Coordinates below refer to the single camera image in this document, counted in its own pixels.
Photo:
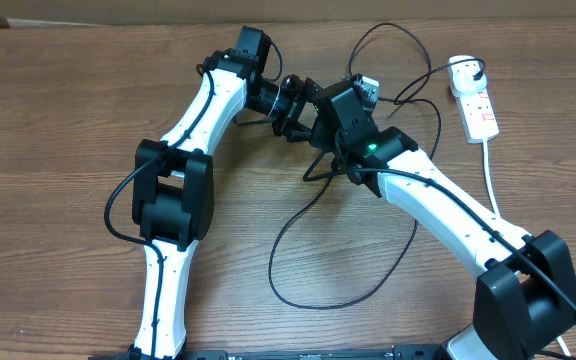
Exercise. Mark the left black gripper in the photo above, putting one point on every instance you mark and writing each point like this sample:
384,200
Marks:
287,123

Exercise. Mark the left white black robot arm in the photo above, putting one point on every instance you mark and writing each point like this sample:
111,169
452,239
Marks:
166,203

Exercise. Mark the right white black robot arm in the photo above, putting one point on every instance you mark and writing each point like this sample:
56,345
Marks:
525,284

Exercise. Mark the white charger plug adapter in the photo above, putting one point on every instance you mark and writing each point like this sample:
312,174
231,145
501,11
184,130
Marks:
466,75

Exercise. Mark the white power strip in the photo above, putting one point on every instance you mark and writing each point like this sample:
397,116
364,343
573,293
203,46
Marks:
478,118

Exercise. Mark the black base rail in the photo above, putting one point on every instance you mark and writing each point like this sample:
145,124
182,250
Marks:
398,352

